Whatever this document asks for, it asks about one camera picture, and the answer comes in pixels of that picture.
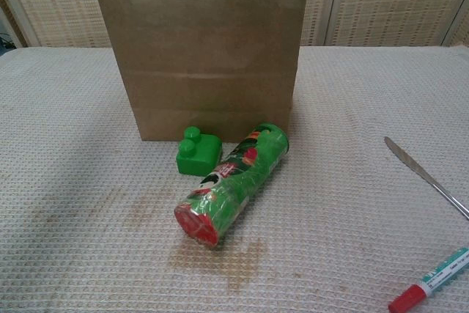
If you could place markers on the red capped marker pen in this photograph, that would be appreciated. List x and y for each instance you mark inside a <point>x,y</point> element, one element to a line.
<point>432,280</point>

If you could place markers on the brown paper bag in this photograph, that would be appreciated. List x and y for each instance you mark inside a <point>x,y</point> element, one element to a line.
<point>205,52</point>

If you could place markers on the green toy block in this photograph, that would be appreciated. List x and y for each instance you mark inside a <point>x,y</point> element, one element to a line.
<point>199,157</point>

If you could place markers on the green chips can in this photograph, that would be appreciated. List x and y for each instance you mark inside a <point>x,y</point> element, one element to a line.
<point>234,188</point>

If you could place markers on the white woven tablecloth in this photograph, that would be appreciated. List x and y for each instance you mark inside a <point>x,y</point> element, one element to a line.
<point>55,144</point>

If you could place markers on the metal table knife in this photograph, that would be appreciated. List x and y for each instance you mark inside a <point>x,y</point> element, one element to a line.
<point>414,166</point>

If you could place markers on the woven folding screen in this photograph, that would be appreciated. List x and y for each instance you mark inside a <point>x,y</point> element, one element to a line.
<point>384,5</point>

